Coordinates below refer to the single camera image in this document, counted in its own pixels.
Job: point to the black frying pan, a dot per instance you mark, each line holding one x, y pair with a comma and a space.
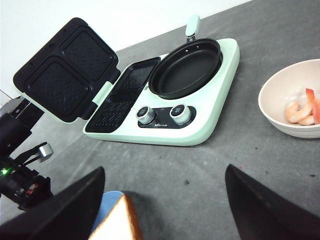
187, 68

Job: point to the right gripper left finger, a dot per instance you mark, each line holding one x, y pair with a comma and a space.
69, 215

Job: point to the bread slice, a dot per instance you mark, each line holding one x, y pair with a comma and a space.
120, 224

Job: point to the left silver control knob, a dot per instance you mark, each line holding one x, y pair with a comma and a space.
145, 115

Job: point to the mint green breakfast maker base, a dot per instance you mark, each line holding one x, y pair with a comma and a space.
115, 117

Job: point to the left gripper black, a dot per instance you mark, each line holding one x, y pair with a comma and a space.
26, 187

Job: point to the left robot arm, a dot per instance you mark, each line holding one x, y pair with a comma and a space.
17, 117

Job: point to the right silver control knob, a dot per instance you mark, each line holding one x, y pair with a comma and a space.
180, 114

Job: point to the blue plate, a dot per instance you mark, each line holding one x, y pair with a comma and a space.
108, 201

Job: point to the silver control knob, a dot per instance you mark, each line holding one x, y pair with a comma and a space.
180, 114
145, 115

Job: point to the beige ribbed bowl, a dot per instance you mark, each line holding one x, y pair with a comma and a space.
285, 87

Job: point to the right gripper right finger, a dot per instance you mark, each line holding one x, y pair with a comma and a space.
261, 214

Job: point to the breakfast maker hinged lid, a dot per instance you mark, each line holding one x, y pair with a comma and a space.
67, 73

